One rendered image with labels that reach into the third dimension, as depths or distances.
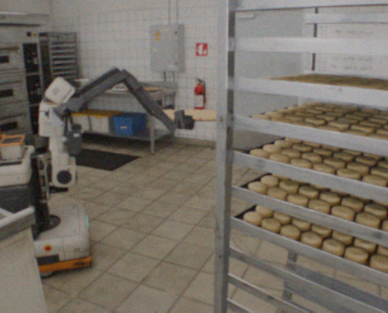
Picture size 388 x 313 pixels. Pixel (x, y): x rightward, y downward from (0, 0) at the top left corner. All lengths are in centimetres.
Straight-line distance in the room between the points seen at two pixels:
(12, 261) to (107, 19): 519
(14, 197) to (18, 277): 98
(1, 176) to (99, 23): 439
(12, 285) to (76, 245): 105
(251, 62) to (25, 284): 427
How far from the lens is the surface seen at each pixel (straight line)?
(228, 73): 81
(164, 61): 541
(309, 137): 75
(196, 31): 539
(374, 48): 69
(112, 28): 619
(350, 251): 85
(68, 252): 254
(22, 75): 531
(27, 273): 156
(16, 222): 146
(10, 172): 237
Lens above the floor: 149
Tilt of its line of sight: 17 degrees down
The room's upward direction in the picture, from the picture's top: straight up
